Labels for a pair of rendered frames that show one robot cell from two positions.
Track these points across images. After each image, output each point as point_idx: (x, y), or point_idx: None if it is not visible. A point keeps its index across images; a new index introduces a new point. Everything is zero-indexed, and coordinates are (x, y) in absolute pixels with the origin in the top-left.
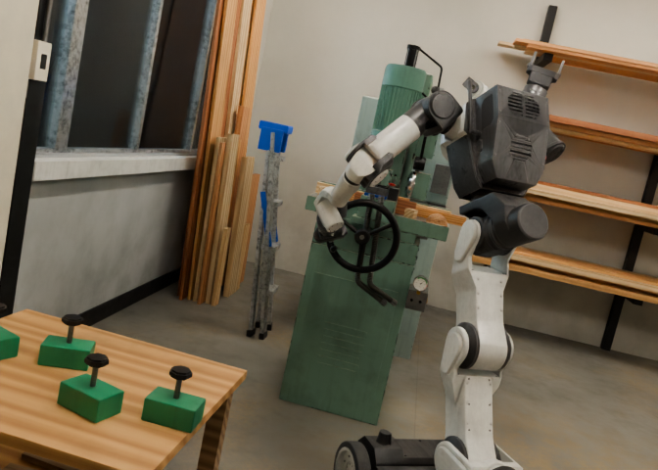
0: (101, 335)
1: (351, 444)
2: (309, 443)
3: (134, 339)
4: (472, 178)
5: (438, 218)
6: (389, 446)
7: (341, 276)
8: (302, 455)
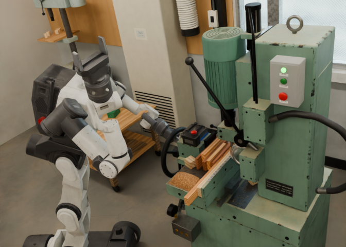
0: (133, 118)
1: (125, 221)
2: (179, 242)
3: (130, 123)
4: None
5: (175, 174)
6: (114, 233)
7: None
8: (168, 235)
